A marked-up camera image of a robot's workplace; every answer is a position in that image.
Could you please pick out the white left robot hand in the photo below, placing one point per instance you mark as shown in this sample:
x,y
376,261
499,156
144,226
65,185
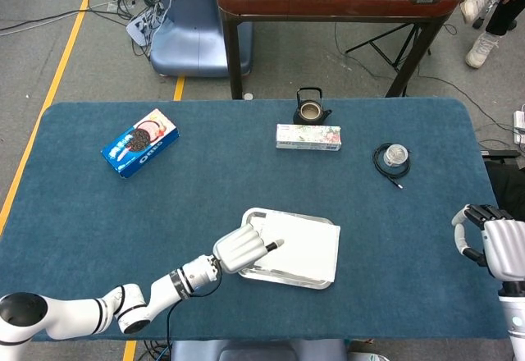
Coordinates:
x,y
240,250

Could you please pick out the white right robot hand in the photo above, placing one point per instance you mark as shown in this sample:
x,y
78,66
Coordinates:
x,y
504,250

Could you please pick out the white paper sheet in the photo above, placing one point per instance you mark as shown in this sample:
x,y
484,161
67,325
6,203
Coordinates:
x,y
307,250

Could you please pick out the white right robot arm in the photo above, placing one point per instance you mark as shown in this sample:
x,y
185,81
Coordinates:
x,y
514,320

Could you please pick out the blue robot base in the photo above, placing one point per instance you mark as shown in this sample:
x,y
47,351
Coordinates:
x,y
193,28

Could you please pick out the silver metal tray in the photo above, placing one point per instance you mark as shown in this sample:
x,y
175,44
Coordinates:
x,y
254,215

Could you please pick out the black flat bar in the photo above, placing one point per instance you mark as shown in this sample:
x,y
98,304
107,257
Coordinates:
x,y
500,153

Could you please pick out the grey blue robot torso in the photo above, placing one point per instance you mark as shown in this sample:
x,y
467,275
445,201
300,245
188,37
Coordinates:
x,y
258,350

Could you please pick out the blue table cloth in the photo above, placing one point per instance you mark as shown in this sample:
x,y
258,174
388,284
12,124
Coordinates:
x,y
123,221

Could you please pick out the floral toothpaste box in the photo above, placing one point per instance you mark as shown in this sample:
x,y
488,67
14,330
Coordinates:
x,y
307,137

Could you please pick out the small clear round container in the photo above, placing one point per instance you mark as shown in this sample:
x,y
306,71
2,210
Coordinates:
x,y
395,155

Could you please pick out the blue Oreo cookie box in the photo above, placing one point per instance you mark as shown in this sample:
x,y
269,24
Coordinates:
x,y
141,143

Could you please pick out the black cast iron teapot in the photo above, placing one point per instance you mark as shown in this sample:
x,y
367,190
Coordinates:
x,y
311,112

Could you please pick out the white sneaker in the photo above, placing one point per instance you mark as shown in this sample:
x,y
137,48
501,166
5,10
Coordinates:
x,y
480,51
476,2

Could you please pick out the black folding tripod stand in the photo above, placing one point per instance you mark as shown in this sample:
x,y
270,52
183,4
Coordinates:
x,y
385,51

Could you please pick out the person black trouser leg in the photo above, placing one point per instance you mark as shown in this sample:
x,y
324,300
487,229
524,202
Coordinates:
x,y
502,16

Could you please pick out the white power strip with plugs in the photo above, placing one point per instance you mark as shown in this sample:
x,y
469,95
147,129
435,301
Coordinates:
x,y
141,24

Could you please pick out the brown mahjong table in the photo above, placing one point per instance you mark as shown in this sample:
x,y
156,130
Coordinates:
x,y
328,4

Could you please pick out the white wall power strip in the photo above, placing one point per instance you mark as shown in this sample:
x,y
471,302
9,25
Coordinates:
x,y
520,125

